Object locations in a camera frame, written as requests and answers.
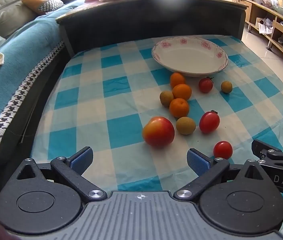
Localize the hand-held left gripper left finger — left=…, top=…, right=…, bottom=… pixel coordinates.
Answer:
left=16, top=146, right=107, bottom=203

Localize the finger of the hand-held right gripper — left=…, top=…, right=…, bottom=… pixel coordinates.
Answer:
left=251, top=139, right=283, bottom=165

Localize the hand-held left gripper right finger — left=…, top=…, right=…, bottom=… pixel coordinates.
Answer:
left=173, top=148, right=267, bottom=202

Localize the round red cherry tomato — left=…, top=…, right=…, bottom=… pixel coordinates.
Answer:
left=198, top=77, right=214, bottom=93
left=213, top=141, right=233, bottom=159

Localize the small brown longan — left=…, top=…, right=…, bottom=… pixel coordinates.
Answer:
left=159, top=91, right=174, bottom=107
left=176, top=116, right=196, bottom=135
left=221, top=81, right=233, bottom=94

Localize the oblong red cherry tomato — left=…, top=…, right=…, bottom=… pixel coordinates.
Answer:
left=199, top=110, right=220, bottom=134

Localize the red yellow apple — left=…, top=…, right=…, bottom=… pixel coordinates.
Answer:
left=142, top=116, right=175, bottom=148

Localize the orange mandarin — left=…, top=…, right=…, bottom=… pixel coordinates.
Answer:
left=169, top=98, right=190, bottom=118
left=170, top=72, right=187, bottom=88
left=172, top=84, right=192, bottom=101

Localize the white floral plate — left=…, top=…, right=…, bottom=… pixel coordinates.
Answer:
left=151, top=35, right=229, bottom=78

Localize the blue checkered tablecloth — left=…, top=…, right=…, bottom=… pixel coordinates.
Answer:
left=30, top=34, right=283, bottom=238

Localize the blue blanket with houndstooth trim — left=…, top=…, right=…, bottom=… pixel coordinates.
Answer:
left=0, top=4, right=85, bottom=183

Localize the white crumpled bag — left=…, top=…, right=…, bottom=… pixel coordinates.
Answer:
left=256, top=17, right=273, bottom=34

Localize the wooden media cabinet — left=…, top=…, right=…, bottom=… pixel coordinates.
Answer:
left=229, top=0, right=283, bottom=64

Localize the dark coffee table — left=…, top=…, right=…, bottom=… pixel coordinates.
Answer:
left=56, top=0, right=248, bottom=58

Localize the orange houndstooth cushion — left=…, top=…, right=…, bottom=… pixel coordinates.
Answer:
left=21, top=0, right=64, bottom=15

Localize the grey sofa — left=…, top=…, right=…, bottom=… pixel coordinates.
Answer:
left=0, top=0, right=57, bottom=39

